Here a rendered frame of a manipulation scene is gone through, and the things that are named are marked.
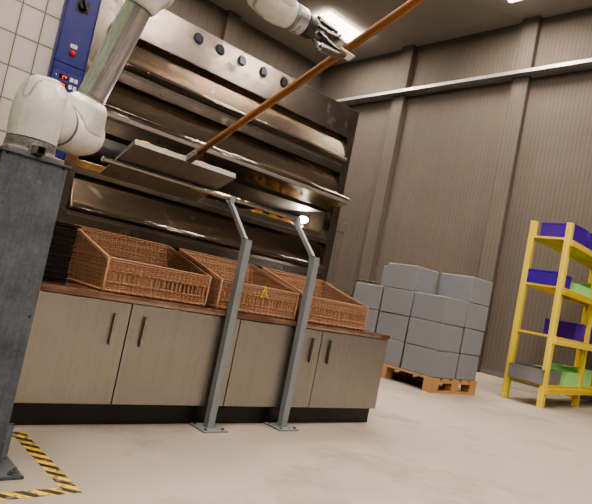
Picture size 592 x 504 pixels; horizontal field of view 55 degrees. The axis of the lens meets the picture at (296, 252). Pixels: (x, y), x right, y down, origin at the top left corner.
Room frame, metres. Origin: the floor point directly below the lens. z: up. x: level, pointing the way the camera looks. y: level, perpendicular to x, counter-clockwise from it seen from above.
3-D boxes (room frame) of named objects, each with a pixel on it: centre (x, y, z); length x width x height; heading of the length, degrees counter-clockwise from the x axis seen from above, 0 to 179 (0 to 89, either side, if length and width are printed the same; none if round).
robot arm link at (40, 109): (1.85, 0.92, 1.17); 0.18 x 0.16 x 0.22; 167
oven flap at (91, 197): (3.41, 0.49, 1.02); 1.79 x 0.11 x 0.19; 131
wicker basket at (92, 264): (2.82, 0.75, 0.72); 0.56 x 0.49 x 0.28; 132
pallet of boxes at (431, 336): (6.52, -1.50, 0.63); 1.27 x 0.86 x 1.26; 42
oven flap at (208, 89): (3.41, 0.49, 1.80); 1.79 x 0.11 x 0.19; 131
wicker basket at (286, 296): (3.22, 0.29, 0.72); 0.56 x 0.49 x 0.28; 132
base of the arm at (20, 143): (1.83, 0.91, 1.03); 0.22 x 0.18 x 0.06; 42
